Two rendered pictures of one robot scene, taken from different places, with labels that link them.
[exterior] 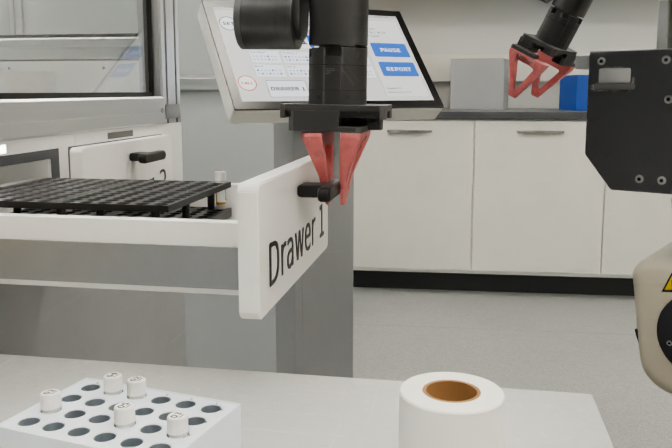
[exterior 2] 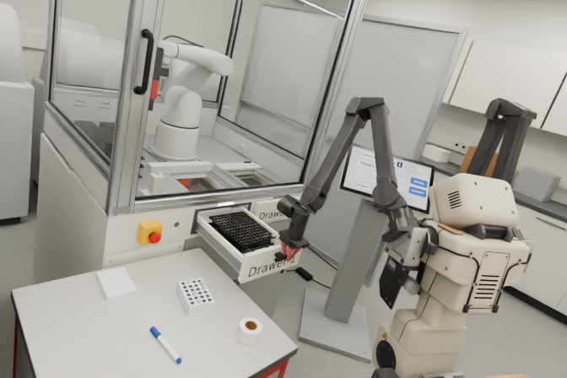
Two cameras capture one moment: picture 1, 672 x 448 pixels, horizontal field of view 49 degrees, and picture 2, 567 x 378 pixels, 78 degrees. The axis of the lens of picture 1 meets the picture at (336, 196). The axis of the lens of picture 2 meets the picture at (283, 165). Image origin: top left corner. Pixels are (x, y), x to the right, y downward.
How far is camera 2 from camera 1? 0.81 m
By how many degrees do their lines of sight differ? 32
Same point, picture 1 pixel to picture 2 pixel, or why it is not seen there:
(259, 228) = (245, 265)
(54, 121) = (252, 195)
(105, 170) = (266, 208)
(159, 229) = (233, 251)
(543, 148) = (549, 232)
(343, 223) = (374, 237)
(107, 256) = (224, 251)
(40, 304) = not seen: hidden behind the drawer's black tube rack
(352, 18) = (299, 220)
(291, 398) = (239, 304)
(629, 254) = not seen: outside the picture
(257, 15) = (281, 207)
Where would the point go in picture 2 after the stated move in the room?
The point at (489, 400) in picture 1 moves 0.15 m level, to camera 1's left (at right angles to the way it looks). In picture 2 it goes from (253, 332) to (218, 303)
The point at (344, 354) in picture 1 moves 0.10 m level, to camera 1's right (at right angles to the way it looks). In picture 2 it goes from (358, 282) to (372, 290)
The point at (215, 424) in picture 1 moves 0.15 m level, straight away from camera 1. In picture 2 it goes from (205, 304) to (232, 282)
